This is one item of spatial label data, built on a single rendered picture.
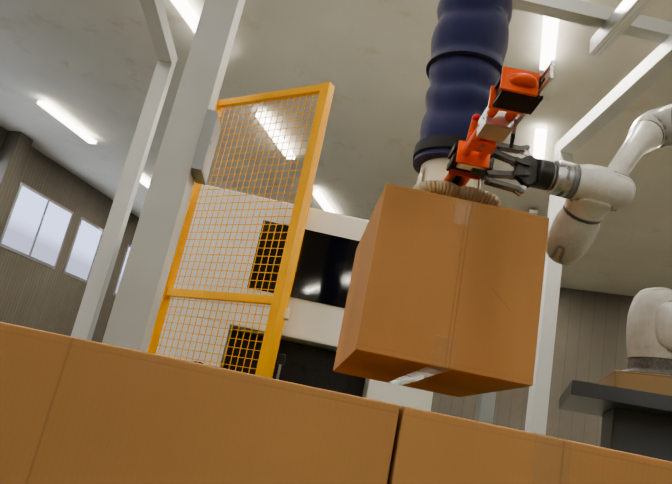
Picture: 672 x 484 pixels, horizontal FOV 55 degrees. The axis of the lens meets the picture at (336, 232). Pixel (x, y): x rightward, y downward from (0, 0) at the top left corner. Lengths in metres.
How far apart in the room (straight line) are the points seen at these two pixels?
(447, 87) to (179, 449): 1.39
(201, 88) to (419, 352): 2.02
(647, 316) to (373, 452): 1.43
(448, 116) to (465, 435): 1.19
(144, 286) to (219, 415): 2.07
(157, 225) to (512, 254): 1.78
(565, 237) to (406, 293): 0.50
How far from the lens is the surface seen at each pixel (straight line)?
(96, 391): 0.85
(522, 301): 1.54
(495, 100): 1.36
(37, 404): 0.87
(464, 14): 2.07
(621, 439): 2.04
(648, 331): 2.13
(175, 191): 2.97
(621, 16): 4.34
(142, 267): 2.89
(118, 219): 5.26
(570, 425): 13.10
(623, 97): 5.10
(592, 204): 1.72
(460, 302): 1.50
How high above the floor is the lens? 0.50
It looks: 17 degrees up
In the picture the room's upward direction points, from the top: 12 degrees clockwise
